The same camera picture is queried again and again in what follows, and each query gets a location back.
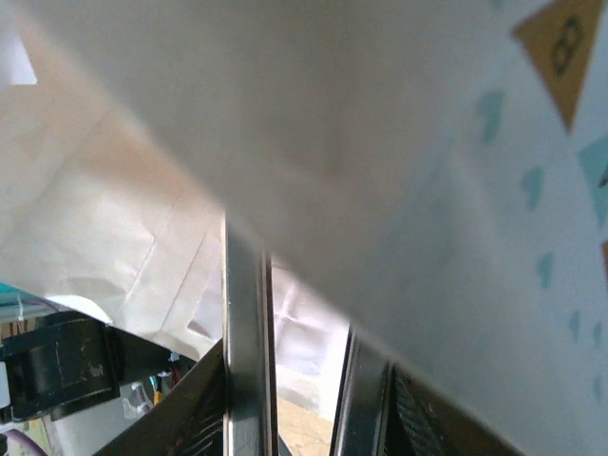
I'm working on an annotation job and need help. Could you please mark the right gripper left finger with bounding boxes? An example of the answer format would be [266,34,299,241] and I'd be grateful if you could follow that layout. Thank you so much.
[221,208,279,456]

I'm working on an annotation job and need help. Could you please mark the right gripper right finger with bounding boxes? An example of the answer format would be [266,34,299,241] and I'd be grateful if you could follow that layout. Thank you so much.
[330,322,395,456]

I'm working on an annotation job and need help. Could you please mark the white printed paper bag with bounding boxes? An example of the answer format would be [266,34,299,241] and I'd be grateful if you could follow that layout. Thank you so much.
[0,0,608,456]

